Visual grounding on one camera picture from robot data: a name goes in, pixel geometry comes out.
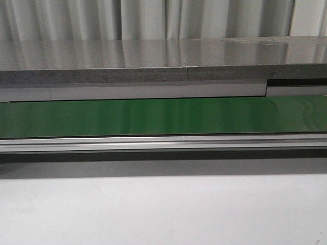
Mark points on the grey panel under counter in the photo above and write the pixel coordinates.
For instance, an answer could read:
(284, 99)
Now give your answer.
(163, 90)

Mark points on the white pleated curtain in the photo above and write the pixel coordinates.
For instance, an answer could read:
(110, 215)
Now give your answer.
(128, 20)

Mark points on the aluminium conveyor side rail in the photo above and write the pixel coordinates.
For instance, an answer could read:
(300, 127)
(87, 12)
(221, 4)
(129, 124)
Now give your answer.
(234, 141)

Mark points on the grey stone counter slab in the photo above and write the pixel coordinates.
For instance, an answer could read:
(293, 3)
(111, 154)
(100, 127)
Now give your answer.
(60, 63)

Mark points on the green conveyor belt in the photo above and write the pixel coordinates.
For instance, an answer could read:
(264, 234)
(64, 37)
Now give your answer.
(221, 115)

